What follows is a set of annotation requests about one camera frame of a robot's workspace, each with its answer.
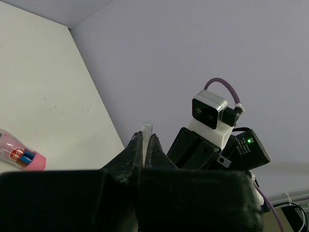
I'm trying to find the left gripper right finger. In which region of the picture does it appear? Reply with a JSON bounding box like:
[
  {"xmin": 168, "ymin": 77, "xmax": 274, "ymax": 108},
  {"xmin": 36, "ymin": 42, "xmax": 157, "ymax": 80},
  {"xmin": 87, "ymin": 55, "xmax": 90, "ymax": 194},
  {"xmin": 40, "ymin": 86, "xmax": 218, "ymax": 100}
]
[{"xmin": 139, "ymin": 135, "xmax": 263, "ymax": 232}]

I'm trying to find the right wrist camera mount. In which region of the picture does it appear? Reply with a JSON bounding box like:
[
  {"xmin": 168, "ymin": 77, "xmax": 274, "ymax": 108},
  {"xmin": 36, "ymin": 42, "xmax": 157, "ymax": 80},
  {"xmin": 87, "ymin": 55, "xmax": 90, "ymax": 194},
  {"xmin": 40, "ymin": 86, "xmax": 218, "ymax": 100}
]
[{"xmin": 187, "ymin": 90, "xmax": 244, "ymax": 150}]

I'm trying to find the pink cap bottle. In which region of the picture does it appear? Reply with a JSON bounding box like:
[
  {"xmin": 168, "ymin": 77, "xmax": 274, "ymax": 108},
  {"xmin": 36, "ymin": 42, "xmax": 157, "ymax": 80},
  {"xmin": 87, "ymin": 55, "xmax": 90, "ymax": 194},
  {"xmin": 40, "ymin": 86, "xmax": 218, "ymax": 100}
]
[{"xmin": 0, "ymin": 129, "xmax": 46, "ymax": 171}]

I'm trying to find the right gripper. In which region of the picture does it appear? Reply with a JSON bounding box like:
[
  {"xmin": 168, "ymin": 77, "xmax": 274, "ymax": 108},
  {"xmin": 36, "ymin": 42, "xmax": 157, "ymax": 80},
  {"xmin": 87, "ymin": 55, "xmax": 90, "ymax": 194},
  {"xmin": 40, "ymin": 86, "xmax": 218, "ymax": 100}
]
[{"xmin": 167, "ymin": 127, "xmax": 270, "ymax": 171}]

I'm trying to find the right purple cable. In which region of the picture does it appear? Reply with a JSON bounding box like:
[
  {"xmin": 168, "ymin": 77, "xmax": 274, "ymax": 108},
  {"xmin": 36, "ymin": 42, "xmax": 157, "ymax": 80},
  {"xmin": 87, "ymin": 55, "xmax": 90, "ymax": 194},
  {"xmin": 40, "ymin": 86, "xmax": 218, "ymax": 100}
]
[{"xmin": 204, "ymin": 77, "xmax": 287, "ymax": 232}]

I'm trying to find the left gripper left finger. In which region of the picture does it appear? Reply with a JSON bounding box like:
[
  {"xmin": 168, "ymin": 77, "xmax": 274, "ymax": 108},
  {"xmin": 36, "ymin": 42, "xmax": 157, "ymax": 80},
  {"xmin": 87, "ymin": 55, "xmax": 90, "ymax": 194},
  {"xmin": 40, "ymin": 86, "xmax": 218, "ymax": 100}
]
[{"xmin": 0, "ymin": 132, "xmax": 142, "ymax": 232}]

